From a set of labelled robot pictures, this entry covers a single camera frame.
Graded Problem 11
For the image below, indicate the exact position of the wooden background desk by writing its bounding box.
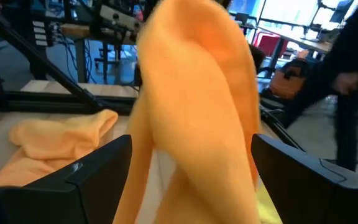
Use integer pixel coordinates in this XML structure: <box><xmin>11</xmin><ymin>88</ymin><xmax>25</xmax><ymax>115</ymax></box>
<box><xmin>256</xmin><ymin>24</ymin><xmax>334</xmax><ymax>78</ymax></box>

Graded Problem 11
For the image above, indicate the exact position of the yellow microfiber towel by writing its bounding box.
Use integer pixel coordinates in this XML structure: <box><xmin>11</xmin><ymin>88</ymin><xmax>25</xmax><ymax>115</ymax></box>
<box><xmin>256</xmin><ymin>183</ymin><xmax>283</xmax><ymax>224</ymax></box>

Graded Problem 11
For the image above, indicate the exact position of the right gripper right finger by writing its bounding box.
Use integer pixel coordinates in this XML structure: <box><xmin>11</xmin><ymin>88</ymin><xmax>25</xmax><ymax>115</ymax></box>
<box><xmin>251</xmin><ymin>133</ymin><xmax>358</xmax><ymax>224</ymax></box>

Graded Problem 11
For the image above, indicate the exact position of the person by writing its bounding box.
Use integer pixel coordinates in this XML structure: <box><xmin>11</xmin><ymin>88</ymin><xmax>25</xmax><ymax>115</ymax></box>
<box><xmin>286</xmin><ymin>0</ymin><xmax>358</xmax><ymax>172</ymax></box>

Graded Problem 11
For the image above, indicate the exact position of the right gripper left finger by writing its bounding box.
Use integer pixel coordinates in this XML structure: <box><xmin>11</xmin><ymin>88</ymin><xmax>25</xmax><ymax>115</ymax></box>
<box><xmin>0</xmin><ymin>134</ymin><xmax>133</xmax><ymax>224</ymax></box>

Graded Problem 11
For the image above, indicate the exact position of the wooden background workbench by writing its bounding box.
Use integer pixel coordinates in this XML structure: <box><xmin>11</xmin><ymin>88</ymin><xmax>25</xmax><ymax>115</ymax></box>
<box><xmin>31</xmin><ymin>2</ymin><xmax>145</xmax><ymax>85</ymax></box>

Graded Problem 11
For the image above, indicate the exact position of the orange shop vacuum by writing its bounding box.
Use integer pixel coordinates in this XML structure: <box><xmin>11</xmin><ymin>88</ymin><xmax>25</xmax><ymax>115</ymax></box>
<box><xmin>268</xmin><ymin>58</ymin><xmax>311</xmax><ymax>100</ymax></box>

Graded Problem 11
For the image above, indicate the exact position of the orange microfiber towel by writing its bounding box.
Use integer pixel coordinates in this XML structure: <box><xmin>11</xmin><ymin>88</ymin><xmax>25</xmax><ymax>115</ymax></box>
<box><xmin>0</xmin><ymin>108</ymin><xmax>119</xmax><ymax>187</ymax></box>
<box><xmin>112</xmin><ymin>0</ymin><xmax>262</xmax><ymax>224</ymax></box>

